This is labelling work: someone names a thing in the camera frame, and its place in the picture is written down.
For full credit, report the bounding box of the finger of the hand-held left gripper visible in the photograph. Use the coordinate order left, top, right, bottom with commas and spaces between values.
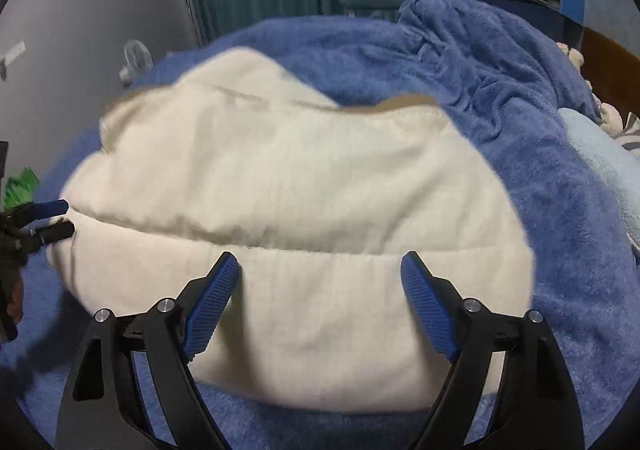
19, 222, 76, 253
12, 199, 70, 225

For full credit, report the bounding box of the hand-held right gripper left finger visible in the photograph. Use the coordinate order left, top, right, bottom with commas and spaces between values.
56, 251, 241, 450

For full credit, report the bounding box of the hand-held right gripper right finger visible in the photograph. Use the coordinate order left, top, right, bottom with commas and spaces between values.
401, 251, 586, 450

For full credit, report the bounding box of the cream hooded puffer jacket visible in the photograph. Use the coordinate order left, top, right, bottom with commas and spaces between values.
47, 47, 539, 414

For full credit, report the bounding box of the green snack packet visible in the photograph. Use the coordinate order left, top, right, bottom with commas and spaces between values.
1, 167, 41, 213

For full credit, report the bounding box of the white desk fan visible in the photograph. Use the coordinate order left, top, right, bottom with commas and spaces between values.
119, 40, 154, 85

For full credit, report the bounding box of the blue fleece blanket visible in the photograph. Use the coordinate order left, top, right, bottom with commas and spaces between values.
0, 0, 640, 450

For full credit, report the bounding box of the light blue pillow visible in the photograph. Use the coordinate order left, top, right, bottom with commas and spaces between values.
557, 107, 640, 258

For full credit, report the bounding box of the small white plush toy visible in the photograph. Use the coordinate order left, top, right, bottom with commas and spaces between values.
597, 102, 624, 134
555, 42, 587, 71

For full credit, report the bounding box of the zebra striped plush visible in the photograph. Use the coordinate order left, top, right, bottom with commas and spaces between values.
612, 112, 640, 151

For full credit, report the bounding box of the wooden headboard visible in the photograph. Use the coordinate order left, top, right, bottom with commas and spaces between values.
582, 27, 640, 123

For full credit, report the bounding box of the white wall fixture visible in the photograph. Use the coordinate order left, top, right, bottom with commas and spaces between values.
0, 42, 27, 79

